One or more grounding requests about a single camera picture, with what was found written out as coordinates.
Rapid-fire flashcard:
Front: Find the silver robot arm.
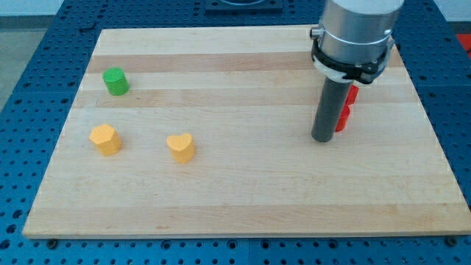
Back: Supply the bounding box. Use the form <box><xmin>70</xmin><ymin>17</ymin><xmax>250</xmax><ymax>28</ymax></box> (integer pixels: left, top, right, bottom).
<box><xmin>318</xmin><ymin>0</ymin><xmax>404</xmax><ymax>66</ymax></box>

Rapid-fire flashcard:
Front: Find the yellow heart block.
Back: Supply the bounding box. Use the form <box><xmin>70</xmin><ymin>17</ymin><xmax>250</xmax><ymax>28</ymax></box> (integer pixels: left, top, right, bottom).
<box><xmin>166</xmin><ymin>133</ymin><xmax>195</xmax><ymax>163</ymax></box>

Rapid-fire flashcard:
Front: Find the wooden board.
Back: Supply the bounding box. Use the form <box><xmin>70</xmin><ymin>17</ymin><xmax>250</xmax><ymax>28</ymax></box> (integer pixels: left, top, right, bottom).
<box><xmin>23</xmin><ymin>25</ymin><xmax>470</xmax><ymax>239</ymax></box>

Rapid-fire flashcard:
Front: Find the dark grey cylindrical pointer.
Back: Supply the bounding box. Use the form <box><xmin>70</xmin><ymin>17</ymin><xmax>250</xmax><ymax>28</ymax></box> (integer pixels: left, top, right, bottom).
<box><xmin>311</xmin><ymin>77</ymin><xmax>352</xmax><ymax>143</ymax></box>

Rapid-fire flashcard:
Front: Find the red block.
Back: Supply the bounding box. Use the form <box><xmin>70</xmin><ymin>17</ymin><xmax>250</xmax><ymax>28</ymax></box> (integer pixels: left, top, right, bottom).
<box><xmin>335</xmin><ymin>85</ymin><xmax>359</xmax><ymax>133</ymax></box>

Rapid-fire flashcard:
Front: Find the yellow hexagon block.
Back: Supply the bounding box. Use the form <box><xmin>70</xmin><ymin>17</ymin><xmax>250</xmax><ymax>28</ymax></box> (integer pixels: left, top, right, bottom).
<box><xmin>89</xmin><ymin>124</ymin><xmax>122</xmax><ymax>156</ymax></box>

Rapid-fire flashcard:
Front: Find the green cylinder block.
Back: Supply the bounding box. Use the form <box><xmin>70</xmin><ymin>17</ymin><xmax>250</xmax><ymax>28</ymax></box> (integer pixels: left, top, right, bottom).
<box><xmin>102</xmin><ymin>67</ymin><xmax>130</xmax><ymax>96</ymax></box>

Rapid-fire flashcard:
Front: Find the red object at edge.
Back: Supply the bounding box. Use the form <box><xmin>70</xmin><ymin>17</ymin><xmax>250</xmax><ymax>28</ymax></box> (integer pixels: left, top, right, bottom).
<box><xmin>456</xmin><ymin>34</ymin><xmax>471</xmax><ymax>57</ymax></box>

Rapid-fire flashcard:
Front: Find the black mounting clamp ring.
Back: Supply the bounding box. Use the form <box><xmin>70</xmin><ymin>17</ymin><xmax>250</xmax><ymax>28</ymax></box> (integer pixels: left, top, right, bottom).
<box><xmin>311</xmin><ymin>38</ymin><xmax>395</xmax><ymax>85</ymax></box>

